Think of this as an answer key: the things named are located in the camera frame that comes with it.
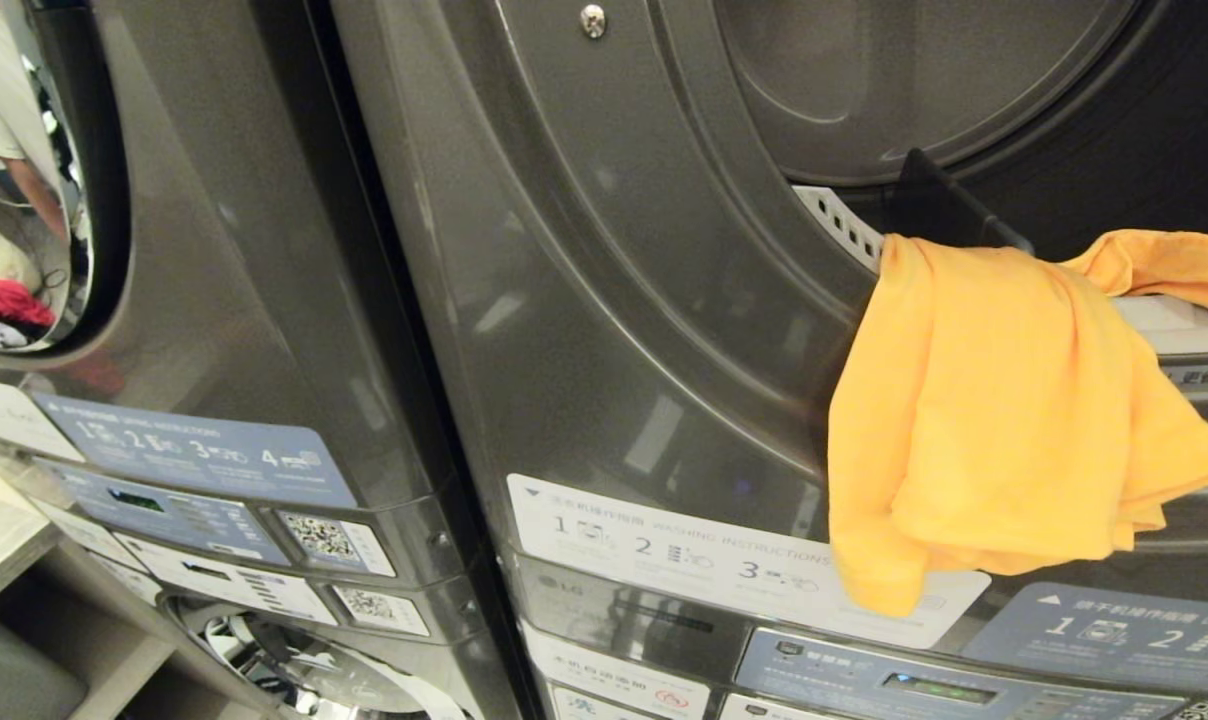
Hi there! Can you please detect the grey dryer with open drum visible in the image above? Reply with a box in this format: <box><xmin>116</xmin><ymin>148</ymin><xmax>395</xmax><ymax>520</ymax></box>
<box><xmin>329</xmin><ymin>0</ymin><xmax>1208</xmax><ymax>641</ymax></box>

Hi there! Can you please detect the grey dryer with round door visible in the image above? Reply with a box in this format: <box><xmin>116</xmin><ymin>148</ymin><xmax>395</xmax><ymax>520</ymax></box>
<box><xmin>0</xmin><ymin>0</ymin><xmax>465</xmax><ymax>591</ymax></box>

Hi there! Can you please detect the round glass dryer door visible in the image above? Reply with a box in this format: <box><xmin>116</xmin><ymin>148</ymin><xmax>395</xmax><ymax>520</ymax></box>
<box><xmin>0</xmin><ymin>0</ymin><xmax>134</xmax><ymax>373</ymax></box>

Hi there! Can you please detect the white instruction label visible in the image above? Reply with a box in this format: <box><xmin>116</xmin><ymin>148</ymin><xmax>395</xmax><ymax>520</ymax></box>
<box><xmin>506</xmin><ymin>473</ymin><xmax>992</xmax><ymax>650</ymax></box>
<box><xmin>0</xmin><ymin>375</ymin><xmax>86</xmax><ymax>464</ymax></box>

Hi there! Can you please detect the white lint filter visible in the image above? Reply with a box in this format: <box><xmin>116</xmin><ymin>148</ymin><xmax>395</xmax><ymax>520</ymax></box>
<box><xmin>792</xmin><ymin>184</ymin><xmax>1208</xmax><ymax>357</ymax></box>

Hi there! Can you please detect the grey washer with blue panel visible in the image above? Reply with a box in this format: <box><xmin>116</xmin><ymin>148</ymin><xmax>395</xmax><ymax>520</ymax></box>
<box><xmin>504</xmin><ymin>550</ymin><xmax>1208</xmax><ymax>720</ymax></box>

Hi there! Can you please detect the white code sticker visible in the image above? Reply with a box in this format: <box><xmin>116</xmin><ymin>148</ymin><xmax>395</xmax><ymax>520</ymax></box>
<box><xmin>275</xmin><ymin>509</ymin><xmax>398</xmax><ymax>579</ymax></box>
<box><xmin>331</xmin><ymin>584</ymin><xmax>432</xmax><ymax>638</ymax></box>

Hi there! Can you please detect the grey washer with round door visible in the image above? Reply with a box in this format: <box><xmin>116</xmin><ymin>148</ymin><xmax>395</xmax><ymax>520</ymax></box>
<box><xmin>0</xmin><ymin>430</ymin><xmax>527</xmax><ymax>720</ymax></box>

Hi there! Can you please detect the black drum baffle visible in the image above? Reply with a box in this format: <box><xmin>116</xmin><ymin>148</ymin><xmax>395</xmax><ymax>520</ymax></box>
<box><xmin>889</xmin><ymin>148</ymin><xmax>1035</xmax><ymax>257</ymax></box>

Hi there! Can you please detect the yellow cloth garment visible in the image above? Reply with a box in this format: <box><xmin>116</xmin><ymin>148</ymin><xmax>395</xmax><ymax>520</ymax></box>
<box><xmin>826</xmin><ymin>228</ymin><xmax>1208</xmax><ymax>618</ymax></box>

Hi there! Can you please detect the blue instruction label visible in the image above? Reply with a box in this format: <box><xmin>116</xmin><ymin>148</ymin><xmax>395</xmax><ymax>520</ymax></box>
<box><xmin>29</xmin><ymin>392</ymin><xmax>359</xmax><ymax>510</ymax></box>
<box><xmin>964</xmin><ymin>583</ymin><xmax>1208</xmax><ymax>697</ymax></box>

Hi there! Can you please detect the round washer door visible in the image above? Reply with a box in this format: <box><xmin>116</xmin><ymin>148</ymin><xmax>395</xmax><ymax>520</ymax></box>
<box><xmin>159</xmin><ymin>594</ymin><xmax>467</xmax><ymax>720</ymax></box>

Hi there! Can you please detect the wooden shelf unit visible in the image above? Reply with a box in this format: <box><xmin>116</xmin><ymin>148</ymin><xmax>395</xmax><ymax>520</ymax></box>
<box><xmin>0</xmin><ymin>444</ymin><xmax>181</xmax><ymax>720</ymax></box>

